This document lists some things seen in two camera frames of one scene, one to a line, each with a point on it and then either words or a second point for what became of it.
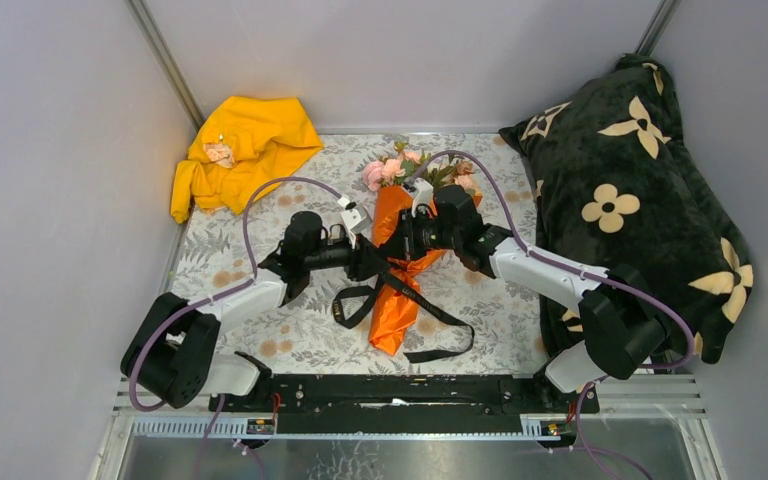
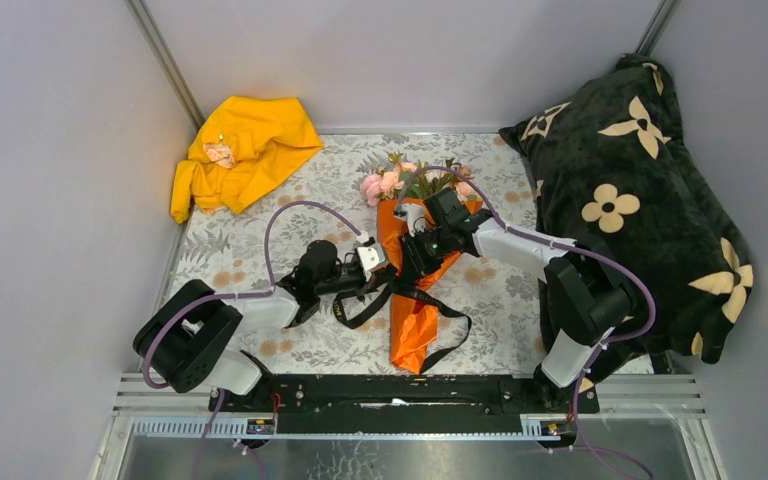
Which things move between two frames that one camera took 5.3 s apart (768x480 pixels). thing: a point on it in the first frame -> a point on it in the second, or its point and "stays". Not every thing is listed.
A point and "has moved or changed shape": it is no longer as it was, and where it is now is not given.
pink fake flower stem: (381, 173) -> (376, 187)
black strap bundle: (371, 263) has moved or changed shape
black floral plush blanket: (618, 187) stays
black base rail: (403, 404) stays
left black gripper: (365, 260) -> (374, 281)
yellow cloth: (241, 148) stays
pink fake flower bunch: (443, 171) has moved or changed shape
